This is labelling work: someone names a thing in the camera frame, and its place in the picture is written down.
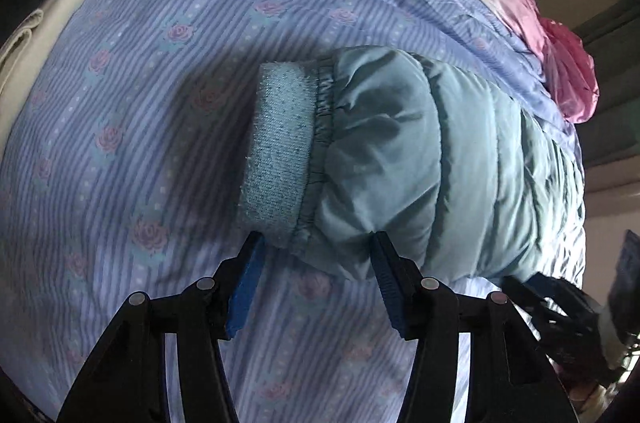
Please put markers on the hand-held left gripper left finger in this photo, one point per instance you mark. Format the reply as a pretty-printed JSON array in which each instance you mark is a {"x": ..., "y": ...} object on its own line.
[{"x": 246, "y": 285}]

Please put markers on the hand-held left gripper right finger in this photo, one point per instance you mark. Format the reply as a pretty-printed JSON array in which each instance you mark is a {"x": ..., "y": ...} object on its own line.
[{"x": 391, "y": 288}]

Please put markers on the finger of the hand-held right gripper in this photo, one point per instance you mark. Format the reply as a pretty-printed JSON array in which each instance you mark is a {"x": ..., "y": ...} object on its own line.
[{"x": 542, "y": 303}]

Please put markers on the blue floral striped bedsheet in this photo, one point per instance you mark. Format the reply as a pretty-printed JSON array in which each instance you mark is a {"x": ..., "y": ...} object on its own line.
[{"x": 165, "y": 113}]

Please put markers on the pink quilt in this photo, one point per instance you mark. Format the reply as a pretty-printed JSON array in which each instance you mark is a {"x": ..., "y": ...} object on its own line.
[{"x": 565, "y": 68}]

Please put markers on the cream folded cloth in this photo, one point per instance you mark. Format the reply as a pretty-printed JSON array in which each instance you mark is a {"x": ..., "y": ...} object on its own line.
[{"x": 35, "y": 33}]

